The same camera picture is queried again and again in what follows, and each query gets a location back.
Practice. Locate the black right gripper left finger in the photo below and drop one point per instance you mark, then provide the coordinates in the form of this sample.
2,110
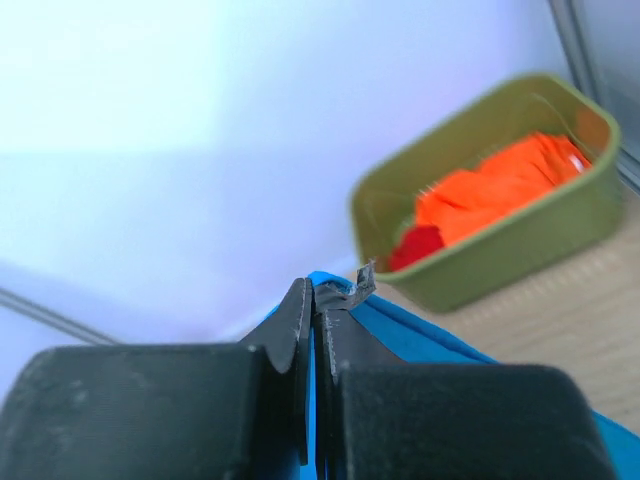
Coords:
182,411

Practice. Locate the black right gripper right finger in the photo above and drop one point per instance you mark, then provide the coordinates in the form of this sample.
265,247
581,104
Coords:
379,416

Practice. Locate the blue t shirt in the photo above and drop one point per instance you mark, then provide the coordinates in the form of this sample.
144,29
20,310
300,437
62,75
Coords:
417,341

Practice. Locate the red t shirt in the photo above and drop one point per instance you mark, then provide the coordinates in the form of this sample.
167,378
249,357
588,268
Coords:
417,243

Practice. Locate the olive green plastic bin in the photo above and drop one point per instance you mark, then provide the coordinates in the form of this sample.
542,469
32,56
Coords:
572,217

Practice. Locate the orange t shirt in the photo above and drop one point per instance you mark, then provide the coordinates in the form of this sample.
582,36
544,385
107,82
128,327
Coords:
467,201

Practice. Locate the left aluminium frame post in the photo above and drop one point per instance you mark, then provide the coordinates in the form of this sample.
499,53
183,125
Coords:
53,319

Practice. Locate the aluminium frame post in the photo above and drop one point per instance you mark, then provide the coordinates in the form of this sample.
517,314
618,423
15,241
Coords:
581,62
53,319

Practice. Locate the right aluminium frame post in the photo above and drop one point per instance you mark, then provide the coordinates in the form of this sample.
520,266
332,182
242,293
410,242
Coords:
581,62

